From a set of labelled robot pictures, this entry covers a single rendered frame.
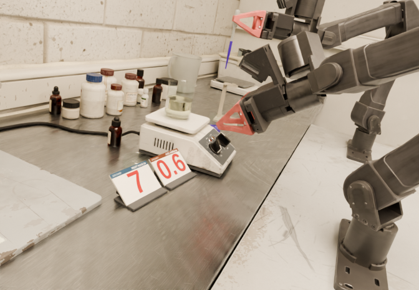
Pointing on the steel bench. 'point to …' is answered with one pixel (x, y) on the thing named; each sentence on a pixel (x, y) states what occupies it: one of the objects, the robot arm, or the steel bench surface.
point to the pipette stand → (224, 98)
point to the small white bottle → (144, 98)
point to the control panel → (221, 146)
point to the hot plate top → (196, 123)
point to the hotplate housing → (161, 136)
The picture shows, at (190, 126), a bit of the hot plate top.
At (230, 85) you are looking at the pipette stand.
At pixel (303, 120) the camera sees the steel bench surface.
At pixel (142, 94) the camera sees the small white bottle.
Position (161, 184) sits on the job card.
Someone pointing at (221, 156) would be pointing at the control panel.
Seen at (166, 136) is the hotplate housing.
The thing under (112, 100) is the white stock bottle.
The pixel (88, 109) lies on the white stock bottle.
